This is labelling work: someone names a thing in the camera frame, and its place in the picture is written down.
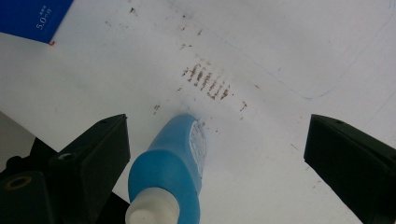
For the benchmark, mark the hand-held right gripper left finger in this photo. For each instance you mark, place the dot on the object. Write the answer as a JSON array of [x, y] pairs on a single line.
[[93, 168]]

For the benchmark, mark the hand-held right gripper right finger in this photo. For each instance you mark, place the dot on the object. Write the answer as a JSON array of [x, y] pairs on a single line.
[[351, 168]]

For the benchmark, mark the blue bottle with white cap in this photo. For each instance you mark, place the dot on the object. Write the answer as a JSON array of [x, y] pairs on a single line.
[[168, 168]]

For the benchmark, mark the blue cardboard box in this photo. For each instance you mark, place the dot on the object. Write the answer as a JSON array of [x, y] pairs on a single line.
[[28, 15]]

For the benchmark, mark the white work table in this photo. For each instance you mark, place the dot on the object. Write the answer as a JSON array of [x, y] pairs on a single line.
[[280, 46]]

